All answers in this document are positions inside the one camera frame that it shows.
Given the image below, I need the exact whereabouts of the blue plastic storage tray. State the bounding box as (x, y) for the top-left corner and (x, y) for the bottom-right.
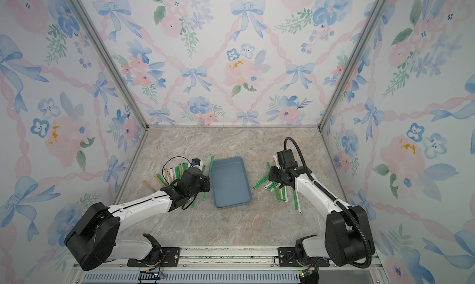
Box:
(210, 157), (252, 209)

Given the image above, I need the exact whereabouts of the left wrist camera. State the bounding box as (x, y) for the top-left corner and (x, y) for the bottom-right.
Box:
(191, 158), (202, 167)

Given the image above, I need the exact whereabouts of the aluminium mounting rail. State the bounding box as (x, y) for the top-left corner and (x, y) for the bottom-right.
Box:
(66, 246), (389, 284)

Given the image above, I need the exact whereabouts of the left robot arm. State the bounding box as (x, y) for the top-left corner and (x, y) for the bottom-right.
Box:
(64, 166), (210, 271)

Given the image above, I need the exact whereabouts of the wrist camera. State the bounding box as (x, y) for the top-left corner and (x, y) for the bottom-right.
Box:
(277, 149), (298, 169)
(191, 158), (202, 167)

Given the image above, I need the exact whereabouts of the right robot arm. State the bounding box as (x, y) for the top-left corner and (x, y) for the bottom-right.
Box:
(269, 166), (376, 269)

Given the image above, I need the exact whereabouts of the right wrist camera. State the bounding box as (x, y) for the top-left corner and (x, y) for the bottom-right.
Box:
(277, 149), (298, 169)

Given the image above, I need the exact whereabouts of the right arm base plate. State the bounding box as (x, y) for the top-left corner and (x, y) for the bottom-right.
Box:
(277, 247), (330, 269)

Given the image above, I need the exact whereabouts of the black corrugated cable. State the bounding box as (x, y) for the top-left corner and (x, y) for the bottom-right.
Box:
(283, 136), (373, 269)

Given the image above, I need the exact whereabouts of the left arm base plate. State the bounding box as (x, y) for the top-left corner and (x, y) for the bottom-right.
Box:
(127, 247), (181, 268)

